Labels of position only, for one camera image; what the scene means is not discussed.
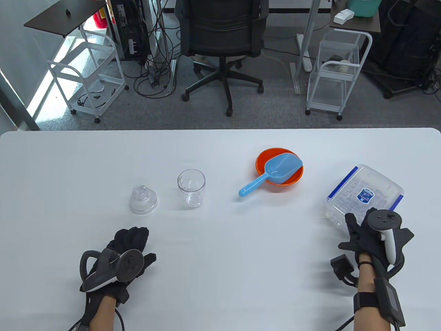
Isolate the person's right hand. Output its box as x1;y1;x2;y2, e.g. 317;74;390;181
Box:
338;213;387;265

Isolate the person's left hand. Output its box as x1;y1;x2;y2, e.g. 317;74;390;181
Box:
80;227;157;305

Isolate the clear plastic shaker lid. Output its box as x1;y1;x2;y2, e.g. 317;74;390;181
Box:
129;185;158;215

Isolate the clear container with blue clips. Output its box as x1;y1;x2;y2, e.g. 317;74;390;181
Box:
325;164;404;238

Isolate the clear plastic container lid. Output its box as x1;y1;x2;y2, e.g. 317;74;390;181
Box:
327;164;404;228

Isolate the clear plastic shaker cup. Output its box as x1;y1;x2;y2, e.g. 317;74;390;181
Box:
177;169;206;209

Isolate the blue plastic scoop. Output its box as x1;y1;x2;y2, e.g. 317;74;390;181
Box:
238;153;303;198

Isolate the person's left forearm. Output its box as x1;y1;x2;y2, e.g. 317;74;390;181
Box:
89;295;117;331

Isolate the person's right forearm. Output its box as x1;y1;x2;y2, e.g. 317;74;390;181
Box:
353;253;391;331

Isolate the grey and white hand controller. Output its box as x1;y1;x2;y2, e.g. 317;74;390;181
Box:
80;249;145;293
367;208;415;276

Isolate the black wrist electronics box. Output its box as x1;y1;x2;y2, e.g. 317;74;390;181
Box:
374;277;406;327

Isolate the orange plastic bowl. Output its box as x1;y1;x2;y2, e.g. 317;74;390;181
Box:
256;148;304;187

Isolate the white power strip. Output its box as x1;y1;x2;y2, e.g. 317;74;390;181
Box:
296;33;312;72

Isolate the black equipment stand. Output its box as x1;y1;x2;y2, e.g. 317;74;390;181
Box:
361;0;441;100

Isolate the black computer tower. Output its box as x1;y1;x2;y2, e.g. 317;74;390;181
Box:
110;0;153;66

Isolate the white cart with dark top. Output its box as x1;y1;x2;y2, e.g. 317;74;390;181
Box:
23;0;130;124
305;6;381;121

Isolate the red fire extinguisher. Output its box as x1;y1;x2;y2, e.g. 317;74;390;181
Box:
94;0;116;30

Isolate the small white box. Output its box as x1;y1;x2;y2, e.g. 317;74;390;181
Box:
333;9;355;25

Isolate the black office chair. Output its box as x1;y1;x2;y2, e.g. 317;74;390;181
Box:
174;0;270;117

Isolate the teal plastic container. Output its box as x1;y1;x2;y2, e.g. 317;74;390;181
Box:
346;0;382;18

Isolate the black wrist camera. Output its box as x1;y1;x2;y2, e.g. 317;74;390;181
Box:
330;254;359;287

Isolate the black cable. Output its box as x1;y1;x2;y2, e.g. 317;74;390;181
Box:
67;309;124;331
332;315;355;331

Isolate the thin black cord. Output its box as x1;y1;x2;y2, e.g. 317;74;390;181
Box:
77;89;116;108

